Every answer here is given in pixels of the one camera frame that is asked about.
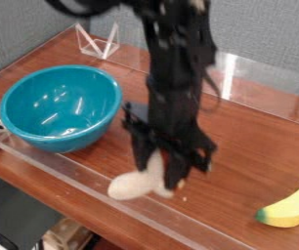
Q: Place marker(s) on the clear acrylic front barrier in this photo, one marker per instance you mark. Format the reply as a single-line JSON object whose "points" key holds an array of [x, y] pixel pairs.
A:
{"points": [[141, 224]]}

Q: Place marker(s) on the wooden object below table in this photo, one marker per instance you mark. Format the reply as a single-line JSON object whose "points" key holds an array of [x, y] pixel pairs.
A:
{"points": [[66, 236]]}

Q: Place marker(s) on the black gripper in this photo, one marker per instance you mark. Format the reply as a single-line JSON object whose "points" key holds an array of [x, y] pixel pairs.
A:
{"points": [[165, 123]]}

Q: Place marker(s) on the clear acrylic back barrier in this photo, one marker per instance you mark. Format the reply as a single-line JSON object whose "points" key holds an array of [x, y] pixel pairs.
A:
{"points": [[253, 84]]}

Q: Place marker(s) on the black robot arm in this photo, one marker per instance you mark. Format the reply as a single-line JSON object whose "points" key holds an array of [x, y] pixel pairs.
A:
{"points": [[181, 53]]}

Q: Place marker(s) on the clear acrylic barrier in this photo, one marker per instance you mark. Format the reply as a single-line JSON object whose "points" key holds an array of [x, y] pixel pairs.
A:
{"points": [[253, 84], [141, 224]]}

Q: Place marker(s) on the yellow toy banana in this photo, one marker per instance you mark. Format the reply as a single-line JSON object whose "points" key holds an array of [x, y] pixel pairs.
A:
{"points": [[281, 214]]}

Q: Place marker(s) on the blue ceramic bowl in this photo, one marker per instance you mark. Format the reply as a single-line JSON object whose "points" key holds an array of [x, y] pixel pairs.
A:
{"points": [[60, 107]]}

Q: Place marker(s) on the clear acrylic corner bracket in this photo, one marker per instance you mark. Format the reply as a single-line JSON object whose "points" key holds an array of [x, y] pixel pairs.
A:
{"points": [[97, 47]]}

